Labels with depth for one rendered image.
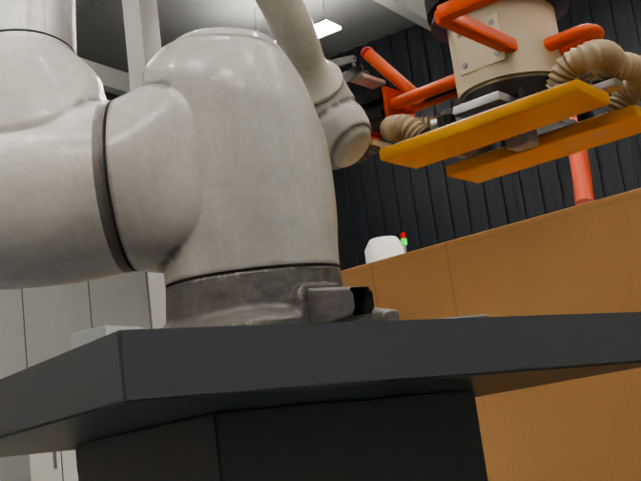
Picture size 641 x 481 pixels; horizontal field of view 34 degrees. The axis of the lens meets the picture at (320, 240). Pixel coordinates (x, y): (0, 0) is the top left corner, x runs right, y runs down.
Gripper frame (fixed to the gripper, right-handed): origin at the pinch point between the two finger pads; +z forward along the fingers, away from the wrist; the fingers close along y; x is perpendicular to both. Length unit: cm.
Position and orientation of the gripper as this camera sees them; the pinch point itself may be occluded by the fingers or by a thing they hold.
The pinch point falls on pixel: (378, 115)
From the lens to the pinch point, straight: 181.6
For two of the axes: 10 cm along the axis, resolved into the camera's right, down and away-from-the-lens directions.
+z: 6.4, 0.8, 7.7
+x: 7.6, -2.3, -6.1
